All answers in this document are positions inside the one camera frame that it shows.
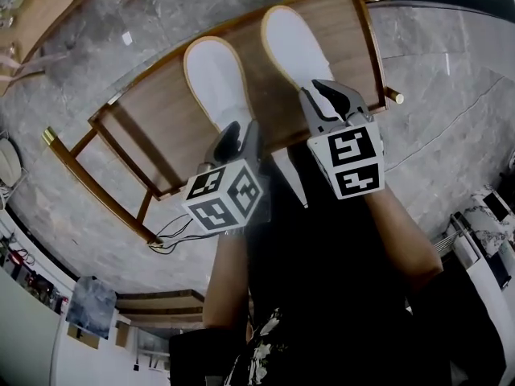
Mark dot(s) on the wooden shelf cart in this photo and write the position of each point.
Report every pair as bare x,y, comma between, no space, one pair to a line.
161,107

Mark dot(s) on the oval wooden coffee table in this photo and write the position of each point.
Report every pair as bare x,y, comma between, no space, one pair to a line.
44,10

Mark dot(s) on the white insole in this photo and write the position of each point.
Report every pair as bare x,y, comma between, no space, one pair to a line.
293,42

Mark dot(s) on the grey blue marbled panel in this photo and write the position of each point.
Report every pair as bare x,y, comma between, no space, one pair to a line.
90,306

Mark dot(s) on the person's black trousers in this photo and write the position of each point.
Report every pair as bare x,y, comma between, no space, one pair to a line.
322,235

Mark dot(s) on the white curved counter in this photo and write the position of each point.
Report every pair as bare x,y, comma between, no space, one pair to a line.
24,328

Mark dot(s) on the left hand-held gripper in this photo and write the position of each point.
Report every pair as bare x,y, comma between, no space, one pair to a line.
225,199

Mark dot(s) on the pink ribbon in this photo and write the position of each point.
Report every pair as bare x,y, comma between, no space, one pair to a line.
32,64

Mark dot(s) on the person's right forearm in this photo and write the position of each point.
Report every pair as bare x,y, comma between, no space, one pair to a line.
402,239

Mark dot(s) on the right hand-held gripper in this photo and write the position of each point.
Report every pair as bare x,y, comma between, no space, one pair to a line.
354,163

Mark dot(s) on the person's left forearm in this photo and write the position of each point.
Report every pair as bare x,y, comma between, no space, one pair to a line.
227,280

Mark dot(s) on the person's black printed shirt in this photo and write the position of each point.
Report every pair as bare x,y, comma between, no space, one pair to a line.
342,348

